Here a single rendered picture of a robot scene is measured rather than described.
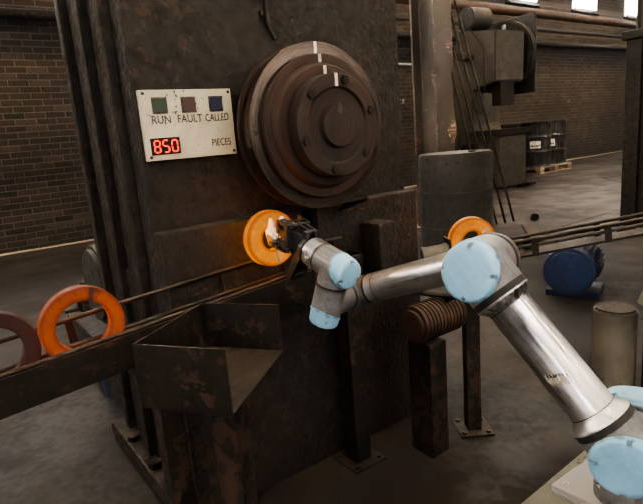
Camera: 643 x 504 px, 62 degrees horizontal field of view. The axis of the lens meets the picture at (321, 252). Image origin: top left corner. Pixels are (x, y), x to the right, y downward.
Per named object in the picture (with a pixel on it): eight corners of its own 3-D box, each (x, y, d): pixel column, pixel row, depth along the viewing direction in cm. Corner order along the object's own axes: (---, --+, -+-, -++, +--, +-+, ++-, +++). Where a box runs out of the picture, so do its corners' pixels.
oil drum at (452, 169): (406, 261, 454) (401, 154, 435) (452, 248, 488) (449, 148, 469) (462, 271, 407) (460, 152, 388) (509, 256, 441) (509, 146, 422)
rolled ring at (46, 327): (22, 317, 116) (19, 314, 118) (68, 381, 123) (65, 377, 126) (99, 271, 124) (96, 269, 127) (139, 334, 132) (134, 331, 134)
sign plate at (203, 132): (145, 161, 141) (135, 90, 137) (233, 153, 156) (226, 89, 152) (148, 161, 139) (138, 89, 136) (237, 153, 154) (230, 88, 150)
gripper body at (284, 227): (298, 213, 143) (325, 229, 134) (296, 243, 146) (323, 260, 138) (273, 218, 139) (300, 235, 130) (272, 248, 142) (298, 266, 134)
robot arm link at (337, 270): (333, 295, 122) (341, 260, 120) (306, 275, 130) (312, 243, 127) (358, 291, 127) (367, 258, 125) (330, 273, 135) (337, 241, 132)
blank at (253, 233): (236, 219, 145) (242, 219, 142) (283, 203, 153) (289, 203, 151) (251, 272, 149) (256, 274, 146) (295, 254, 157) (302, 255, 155)
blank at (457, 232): (466, 269, 186) (469, 272, 182) (438, 237, 183) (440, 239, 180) (501, 240, 184) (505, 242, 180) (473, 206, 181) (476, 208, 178)
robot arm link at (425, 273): (523, 220, 119) (347, 270, 148) (508, 226, 110) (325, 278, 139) (539, 270, 118) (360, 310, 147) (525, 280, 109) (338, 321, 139)
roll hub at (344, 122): (292, 181, 147) (282, 74, 141) (369, 170, 163) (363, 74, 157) (304, 181, 142) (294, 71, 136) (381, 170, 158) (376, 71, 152)
